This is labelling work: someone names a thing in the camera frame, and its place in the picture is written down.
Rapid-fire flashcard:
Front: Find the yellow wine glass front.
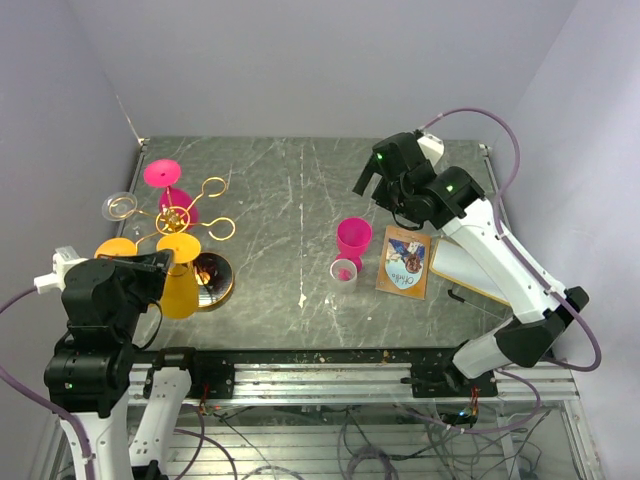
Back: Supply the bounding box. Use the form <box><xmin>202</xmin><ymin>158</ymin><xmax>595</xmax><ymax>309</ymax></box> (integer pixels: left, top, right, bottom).
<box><xmin>156</xmin><ymin>233</ymin><xmax>201</xmax><ymax>320</ymax></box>

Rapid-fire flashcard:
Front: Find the yellow wine glass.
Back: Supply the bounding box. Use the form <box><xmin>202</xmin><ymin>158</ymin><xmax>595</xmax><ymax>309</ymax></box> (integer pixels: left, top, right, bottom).
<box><xmin>156</xmin><ymin>233</ymin><xmax>201</xmax><ymax>320</ymax></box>
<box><xmin>94</xmin><ymin>237</ymin><xmax>137</xmax><ymax>258</ymax></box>

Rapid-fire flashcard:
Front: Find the pink wine glass front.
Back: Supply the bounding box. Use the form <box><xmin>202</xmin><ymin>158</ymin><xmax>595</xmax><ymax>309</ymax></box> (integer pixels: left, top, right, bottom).
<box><xmin>336</xmin><ymin>217</ymin><xmax>373</xmax><ymax>273</ymax></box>

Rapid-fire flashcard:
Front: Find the pink wine glass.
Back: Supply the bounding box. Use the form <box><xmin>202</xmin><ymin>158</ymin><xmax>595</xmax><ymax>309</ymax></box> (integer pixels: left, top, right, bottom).
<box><xmin>143</xmin><ymin>159</ymin><xmax>199</xmax><ymax>225</ymax></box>
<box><xmin>336</xmin><ymin>217</ymin><xmax>373</xmax><ymax>273</ymax></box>

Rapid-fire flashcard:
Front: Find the clear wine glass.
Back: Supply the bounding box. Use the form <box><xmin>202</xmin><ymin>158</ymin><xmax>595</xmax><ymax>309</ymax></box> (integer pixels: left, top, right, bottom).
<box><xmin>329</xmin><ymin>258</ymin><xmax>358</xmax><ymax>294</ymax></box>
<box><xmin>101</xmin><ymin>192</ymin><xmax>138</xmax><ymax>222</ymax></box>

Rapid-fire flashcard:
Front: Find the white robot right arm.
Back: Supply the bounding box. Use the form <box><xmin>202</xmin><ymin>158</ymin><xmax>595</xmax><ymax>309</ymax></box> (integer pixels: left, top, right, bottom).
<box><xmin>353</xmin><ymin>132</ymin><xmax>589</xmax><ymax>396</ymax></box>

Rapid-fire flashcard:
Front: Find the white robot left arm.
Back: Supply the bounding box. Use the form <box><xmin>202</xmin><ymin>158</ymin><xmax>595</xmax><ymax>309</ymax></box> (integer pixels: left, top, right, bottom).
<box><xmin>34</xmin><ymin>247</ymin><xmax>204</xmax><ymax>479</ymax></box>

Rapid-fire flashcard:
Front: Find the yellow wine glass left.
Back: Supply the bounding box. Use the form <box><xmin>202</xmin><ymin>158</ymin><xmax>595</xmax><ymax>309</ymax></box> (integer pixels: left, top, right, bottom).
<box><xmin>94</xmin><ymin>237</ymin><xmax>137</xmax><ymax>258</ymax></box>

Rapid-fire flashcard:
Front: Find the pink wine glass back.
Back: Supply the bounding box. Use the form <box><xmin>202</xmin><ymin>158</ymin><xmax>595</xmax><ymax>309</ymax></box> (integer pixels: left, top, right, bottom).
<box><xmin>143</xmin><ymin>159</ymin><xmax>199</xmax><ymax>225</ymax></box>

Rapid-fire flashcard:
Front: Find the wooden picture card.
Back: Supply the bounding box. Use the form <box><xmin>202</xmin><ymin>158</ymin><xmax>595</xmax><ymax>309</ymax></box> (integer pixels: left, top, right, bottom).
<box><xmin>375</xmin><ymin>225</ymin><xmax>431</xmax><ymax>300</ymax></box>

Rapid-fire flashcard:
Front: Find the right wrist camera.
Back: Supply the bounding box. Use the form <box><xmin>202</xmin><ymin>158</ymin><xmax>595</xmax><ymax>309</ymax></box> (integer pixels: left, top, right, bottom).
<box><xmin>415</xmin><ymin>130</ymin><xmax>445</xmax><ymax>166</ymax></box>

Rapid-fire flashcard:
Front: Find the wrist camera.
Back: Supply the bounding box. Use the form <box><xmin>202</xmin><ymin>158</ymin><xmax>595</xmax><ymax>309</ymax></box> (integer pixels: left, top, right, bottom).
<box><xmin>33</xmin><ymin>246</ymin><xmax>86</xmax><ymax>295</ymax></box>
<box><xmin>415</xmin><ymin>130</ymin><xmax>445</xmax><ymax>166</ymax></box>

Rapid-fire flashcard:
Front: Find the gold wire glass rack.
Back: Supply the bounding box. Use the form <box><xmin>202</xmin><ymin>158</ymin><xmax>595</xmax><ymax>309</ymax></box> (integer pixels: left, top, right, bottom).
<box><xmin>119</xmin><ymin>177</ymin><xmax>236</xmax><ymax>315</ymax></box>

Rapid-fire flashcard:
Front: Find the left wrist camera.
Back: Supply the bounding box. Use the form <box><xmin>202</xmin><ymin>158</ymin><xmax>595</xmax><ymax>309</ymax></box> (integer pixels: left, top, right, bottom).
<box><xmin>33</xmin><ymin>246</ymin><xmax>86</xmax><ymax>295</ymax></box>

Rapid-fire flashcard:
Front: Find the white board yellow frame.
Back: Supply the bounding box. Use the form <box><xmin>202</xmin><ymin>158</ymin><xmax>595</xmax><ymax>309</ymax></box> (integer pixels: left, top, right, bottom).
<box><xmin>429</xmin><ymin>238</ymin><xmax>509</xmax><ymax>306</ymax></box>

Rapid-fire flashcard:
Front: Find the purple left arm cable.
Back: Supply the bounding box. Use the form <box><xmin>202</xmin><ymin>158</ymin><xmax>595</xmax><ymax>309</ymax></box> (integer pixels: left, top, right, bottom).
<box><xmin>0</xmin><ymin>287</ymin><xmax>96</xmax><ymax>480</ymax></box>

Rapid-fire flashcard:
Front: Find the aluminium mounting rail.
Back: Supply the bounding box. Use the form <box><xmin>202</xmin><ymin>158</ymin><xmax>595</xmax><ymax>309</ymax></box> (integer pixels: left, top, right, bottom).
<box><xmin>119</xmin><ymin>359</ymin><xmax>581</xmax><ymax>406</ymax></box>

